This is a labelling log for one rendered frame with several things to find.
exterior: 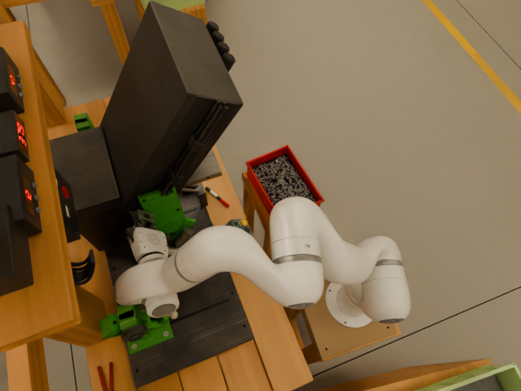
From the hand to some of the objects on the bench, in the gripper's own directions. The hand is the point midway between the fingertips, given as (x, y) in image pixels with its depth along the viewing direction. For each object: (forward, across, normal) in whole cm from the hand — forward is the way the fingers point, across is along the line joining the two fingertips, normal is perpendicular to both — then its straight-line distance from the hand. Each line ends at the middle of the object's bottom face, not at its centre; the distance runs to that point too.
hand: (143, 222), depth 114 cm
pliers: (-29, +9, -50) cm, 58 cm away
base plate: (+21, +20, -19) cm, 35 cm away
